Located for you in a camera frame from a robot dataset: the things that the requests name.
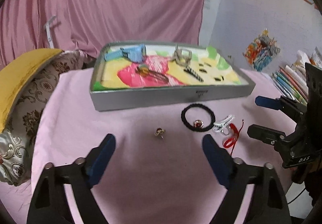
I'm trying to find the red string bracelet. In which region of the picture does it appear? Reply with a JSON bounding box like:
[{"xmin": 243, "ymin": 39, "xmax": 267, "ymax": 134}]
[{"xmin": 223, "ymin": 119, "xmax": 245, "ymax": 157}]

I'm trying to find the white hair clip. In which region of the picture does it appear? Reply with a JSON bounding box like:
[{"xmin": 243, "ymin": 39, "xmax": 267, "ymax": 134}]
[{"xmin": 212, "ymin": 115, "xmax": 235, "ymax": 136}]

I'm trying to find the black hair tie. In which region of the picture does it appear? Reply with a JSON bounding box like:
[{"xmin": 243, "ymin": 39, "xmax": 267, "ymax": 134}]
[{"xmin": 181, "ymin": 103, "xmax": 216, "ymax": 132}]

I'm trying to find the black hair comb clip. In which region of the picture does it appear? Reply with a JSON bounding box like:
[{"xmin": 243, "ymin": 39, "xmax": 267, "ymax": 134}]
[{"xmin": 183, "ymin": 67, "xmax": 204, "ymax": 83}]

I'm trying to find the brown cord bead bracelet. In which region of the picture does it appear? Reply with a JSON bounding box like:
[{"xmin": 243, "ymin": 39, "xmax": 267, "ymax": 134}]
[{"xmin": 135, "ymin": 63, "xmax": 170, "ymax": 83}]

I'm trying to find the blue kids watch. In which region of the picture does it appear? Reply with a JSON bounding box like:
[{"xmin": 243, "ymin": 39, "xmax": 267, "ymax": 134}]
[{"xmin": 104, "ymin": 44, "xmax": 146, "ymax": 64}]

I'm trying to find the stack of books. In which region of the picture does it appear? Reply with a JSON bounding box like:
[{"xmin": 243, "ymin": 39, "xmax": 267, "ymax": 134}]
[{"xmin": 271, "ymin": 65, "xmax": 308, "ymax": 106}]

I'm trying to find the tissue pack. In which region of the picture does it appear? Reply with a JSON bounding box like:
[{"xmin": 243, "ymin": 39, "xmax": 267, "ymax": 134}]
[{"xmin": 293, "ymin": 47, "xmax": 322, "ymax": 73}]

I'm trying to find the colourful opera poster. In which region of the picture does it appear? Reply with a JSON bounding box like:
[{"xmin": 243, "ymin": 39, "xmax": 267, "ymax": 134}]
[{"xmin": 243, "ymin": 29, "xmax": 281, "ymax": 72}]

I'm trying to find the pink bed sheet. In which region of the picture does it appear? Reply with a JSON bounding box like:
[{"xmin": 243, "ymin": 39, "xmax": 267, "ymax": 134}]
[{"xmin": 0, "ymin": 67, "xmax": 297, "ymax": 224}]

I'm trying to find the cartoon towel liner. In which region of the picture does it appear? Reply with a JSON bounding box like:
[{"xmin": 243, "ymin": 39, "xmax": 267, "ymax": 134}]
[{"xmin": 91, "ymin": 45, "xmax": 242, "ymax": 91}]

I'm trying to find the floral patterned pillow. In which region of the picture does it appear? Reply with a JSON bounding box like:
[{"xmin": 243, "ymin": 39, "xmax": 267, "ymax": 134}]
[{"xmin": 1, "ymin": 51, "xmax": 86, "ymax": 186}]

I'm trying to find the yellow pillow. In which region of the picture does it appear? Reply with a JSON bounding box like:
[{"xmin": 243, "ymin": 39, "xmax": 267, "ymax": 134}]
[{"xmin": 1, "ymin": 48, "xmax": 63, "ymax": 131}]

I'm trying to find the white desk lamp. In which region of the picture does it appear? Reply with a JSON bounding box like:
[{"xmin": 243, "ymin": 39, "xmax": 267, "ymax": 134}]
[{"xmin": 44, "ymin": 15, "xmax": 56, "ymax": 48}]

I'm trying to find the pink curtain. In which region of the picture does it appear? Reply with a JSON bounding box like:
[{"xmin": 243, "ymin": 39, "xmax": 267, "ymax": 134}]
[{"xmin": 1, "ymin": 0, "xmax": 204, "ymax": 66}]

